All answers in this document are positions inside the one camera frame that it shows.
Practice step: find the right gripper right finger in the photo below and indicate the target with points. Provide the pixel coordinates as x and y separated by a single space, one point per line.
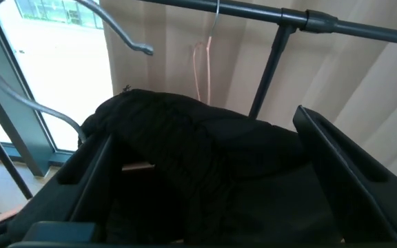
374 213

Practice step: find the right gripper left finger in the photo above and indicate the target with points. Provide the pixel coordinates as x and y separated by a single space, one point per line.
47 206

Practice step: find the black shorts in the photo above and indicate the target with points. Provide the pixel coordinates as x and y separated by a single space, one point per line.
202 144

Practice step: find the black clothes rack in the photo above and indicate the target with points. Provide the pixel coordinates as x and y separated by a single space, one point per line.
277 69

